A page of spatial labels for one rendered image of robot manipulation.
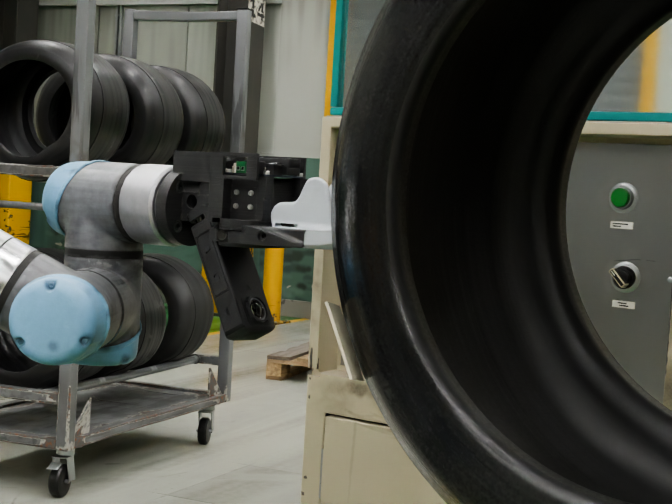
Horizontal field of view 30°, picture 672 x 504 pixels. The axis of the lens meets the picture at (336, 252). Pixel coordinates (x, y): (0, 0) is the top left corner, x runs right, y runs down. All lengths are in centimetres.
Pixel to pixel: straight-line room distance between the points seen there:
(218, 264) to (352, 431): 72
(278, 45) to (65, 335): 1026
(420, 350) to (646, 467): 29
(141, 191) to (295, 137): 989
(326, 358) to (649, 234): 51
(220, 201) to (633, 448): 41
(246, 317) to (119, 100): 362
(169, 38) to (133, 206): 1072
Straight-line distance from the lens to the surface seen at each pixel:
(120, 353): 121
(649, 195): 162
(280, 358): 745
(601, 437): 111
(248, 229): 105
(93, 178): 120
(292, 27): 1115
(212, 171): 109
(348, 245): 92
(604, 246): 164
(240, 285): 111
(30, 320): 107
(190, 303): 531
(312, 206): 104
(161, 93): 500
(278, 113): 1112
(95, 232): 120
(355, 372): 93
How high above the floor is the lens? 117
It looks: 3 degrees down
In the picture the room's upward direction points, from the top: 3 degrees clockwise
